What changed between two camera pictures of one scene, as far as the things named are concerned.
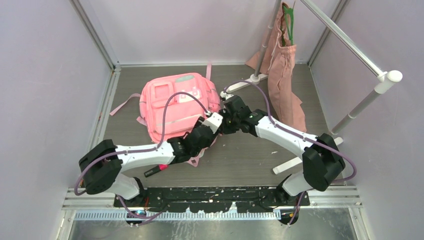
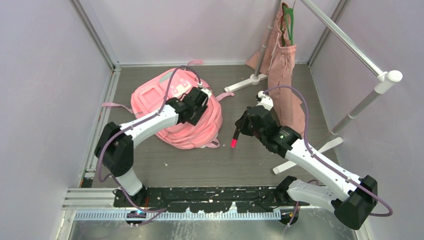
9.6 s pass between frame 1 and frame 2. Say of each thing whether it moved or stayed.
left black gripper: moved
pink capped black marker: moved
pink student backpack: moved
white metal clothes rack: stayed
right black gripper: moved
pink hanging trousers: stayed
